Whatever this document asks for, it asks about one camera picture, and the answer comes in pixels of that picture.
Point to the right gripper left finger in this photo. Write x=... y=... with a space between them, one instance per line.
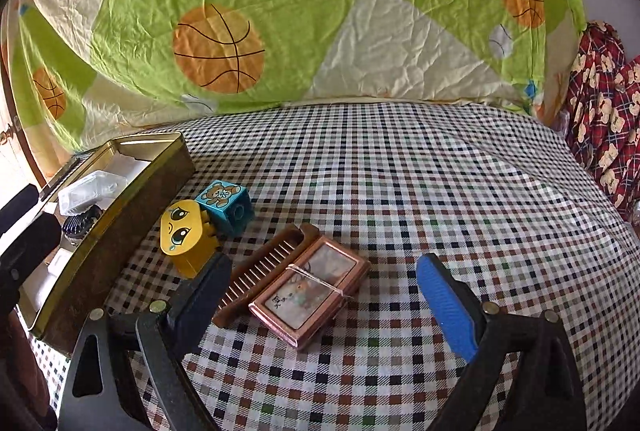
x=166 y=337

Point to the green basketball bedsheet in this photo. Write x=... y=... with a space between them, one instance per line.
x=84 y=71

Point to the gold tin box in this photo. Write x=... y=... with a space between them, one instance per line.
x=77 y=277

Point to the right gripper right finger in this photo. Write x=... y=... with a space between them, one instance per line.
x=546 y=391

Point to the black hair brush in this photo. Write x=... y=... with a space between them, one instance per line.
x=77 y=227

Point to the pink framed picture box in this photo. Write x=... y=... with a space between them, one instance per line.
x=310 y=292

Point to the yellow crying face block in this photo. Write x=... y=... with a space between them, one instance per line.
x=187 y=237

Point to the brown wooden comb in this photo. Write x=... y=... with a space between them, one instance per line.
x=263 y=267

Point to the red bear patterned cloth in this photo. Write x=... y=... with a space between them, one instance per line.
x=602 y=103

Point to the blue teddy bear block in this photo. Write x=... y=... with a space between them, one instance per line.
x=228 y=206

